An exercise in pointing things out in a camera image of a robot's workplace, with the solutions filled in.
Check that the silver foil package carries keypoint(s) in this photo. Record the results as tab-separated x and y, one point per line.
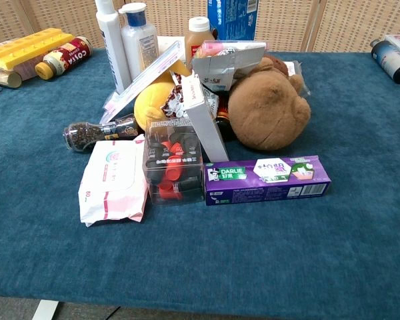
220	66

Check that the milk tea bottle white cap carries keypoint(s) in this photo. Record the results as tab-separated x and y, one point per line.
198	36

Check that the glass pepper grinder bottle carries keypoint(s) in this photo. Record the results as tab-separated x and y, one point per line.
83	135

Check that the white tissue box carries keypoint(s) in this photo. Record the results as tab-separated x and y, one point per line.
168	43

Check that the gold ended cylinder roll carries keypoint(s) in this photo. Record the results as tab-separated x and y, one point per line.
6	80

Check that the tall white pump bottle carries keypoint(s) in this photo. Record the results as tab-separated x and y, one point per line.
110	43

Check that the clear box of black red capsules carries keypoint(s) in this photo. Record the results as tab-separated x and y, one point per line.
173	166

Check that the rattan folding screen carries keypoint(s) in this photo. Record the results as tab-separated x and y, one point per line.
286	23

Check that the red white patterned snack bag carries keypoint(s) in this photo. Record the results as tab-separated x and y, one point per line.
173	100

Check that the white table leg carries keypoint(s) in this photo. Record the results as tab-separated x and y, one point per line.
45	310

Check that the blue carton box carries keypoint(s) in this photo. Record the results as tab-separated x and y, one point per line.
233	20

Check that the white lotion bottle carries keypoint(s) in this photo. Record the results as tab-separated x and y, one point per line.
140	43

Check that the purple Darlie toothpaste box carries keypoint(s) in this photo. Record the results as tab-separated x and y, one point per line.
266	186

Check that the pink toothbrush blister pack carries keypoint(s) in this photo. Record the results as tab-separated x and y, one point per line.
146	78

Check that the brown plush toy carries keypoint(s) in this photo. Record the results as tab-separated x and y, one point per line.
270	110

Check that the yellow plastic tray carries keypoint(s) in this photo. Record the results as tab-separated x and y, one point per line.
23	46

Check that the clear plastic bag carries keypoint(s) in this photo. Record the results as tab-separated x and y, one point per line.
301	83

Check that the dark sauce bottle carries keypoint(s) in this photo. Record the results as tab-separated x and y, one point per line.
224	126

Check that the blue table cloth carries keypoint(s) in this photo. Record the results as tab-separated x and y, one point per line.
200	253

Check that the slim white cardboard box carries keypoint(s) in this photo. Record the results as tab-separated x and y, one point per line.
206	130

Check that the white pink wet wipes pack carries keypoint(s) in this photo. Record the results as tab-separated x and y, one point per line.
111	186

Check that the yellow plush toy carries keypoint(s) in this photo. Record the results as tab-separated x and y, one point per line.
151	100

